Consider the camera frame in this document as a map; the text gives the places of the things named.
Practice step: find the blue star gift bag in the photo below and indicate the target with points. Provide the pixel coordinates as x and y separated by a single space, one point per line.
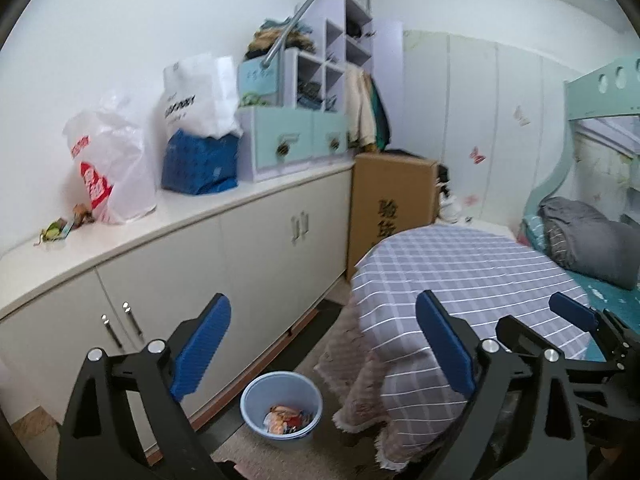
194 165

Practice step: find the light blue trash bin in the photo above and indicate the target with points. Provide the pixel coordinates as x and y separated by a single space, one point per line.
281 388

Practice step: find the mint bunk bed frame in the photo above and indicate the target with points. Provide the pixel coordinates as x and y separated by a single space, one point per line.
599 161

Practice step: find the white wardrobe with butterflies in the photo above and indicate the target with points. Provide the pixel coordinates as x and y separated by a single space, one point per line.
492 114

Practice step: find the grey folded blanket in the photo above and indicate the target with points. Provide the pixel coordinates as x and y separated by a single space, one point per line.
582 240

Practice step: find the grey checkered bed sheet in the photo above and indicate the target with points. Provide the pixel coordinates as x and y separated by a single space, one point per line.
477 276

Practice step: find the beige hanging jacket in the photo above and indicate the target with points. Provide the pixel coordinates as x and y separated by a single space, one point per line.
368 127

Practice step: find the small green toy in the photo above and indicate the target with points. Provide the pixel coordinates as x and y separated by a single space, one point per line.
56 230

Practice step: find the white low cabinet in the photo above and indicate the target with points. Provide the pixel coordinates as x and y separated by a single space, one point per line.
274 248

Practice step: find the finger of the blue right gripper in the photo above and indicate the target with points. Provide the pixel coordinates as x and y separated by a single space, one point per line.
584 318

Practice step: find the brown cardboard box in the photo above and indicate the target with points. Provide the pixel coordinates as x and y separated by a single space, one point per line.
390 194

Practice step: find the white red plastic bag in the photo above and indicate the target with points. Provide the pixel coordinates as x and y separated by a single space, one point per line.
113 160

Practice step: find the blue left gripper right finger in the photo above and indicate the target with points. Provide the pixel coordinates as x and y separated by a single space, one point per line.
452 341

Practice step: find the white printed plastic bag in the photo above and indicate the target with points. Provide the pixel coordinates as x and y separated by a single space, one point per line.
201 97

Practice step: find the trash pile in bin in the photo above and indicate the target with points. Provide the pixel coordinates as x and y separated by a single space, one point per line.
282 420

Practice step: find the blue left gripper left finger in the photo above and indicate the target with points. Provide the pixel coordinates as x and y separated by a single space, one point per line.
193 345

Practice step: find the mint drawer shelf unit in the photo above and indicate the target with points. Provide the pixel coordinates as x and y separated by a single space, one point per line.
295 92

